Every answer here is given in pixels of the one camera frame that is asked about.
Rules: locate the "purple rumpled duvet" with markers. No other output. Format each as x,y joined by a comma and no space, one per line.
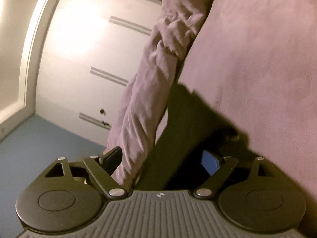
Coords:
145,97

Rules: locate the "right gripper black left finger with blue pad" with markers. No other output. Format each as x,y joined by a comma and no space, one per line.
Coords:
100,170

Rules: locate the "purple bed sheet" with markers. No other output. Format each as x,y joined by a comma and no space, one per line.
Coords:
254,62

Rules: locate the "white wardrobe with handles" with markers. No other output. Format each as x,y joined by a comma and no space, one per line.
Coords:
83,54

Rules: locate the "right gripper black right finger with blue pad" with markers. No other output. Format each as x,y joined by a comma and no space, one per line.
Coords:
219,170

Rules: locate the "black fleece garment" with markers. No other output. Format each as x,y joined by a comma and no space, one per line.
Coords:
174,163

